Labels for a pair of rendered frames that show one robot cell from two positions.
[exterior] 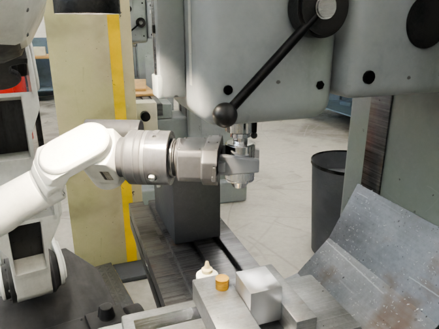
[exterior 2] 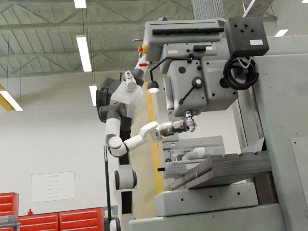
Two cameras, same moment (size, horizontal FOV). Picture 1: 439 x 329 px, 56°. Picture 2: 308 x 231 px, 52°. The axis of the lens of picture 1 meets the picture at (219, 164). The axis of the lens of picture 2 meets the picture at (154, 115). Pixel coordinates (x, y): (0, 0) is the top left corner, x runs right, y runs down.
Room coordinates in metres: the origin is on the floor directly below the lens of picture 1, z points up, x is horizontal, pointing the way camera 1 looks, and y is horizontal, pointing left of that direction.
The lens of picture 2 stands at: (-1.23, -0.19, 0.73)
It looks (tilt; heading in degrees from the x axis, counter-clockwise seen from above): 18 degrees up; 11
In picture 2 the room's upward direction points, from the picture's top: 7 degrees counter-clockwise
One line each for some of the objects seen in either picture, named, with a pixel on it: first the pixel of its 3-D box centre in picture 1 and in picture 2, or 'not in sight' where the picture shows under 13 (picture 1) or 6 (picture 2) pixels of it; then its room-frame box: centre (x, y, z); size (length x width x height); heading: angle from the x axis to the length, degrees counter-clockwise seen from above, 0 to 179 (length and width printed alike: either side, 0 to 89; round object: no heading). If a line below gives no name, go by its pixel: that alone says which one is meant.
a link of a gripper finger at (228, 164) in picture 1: (238, 166); (189, 123); (0.59, -0.03, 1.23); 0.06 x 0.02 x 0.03; 85
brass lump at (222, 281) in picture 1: (222, 282); not in sight; (0.56, 0.00, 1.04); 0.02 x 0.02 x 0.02
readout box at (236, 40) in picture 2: not in sight; (246, 36); (0.40, -0.43, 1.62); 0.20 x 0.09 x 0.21; 110
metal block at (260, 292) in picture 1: (257, 295); (199, 154); (0.54, -0.06, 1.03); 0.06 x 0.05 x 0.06; 19
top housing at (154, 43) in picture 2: not in sight; (180, 41); (0.62, -0.05, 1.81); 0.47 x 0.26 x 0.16; 110
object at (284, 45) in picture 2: not in sight; (254, 57); (0.79, -0.50, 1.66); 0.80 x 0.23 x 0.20; 110
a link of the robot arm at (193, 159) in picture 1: (183, 159); (176, 127); (0.62, 0.06, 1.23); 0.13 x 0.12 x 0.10; 175
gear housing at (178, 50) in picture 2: not in sight; (187, 58); (0.63, -0.07, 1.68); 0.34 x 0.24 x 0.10; 110
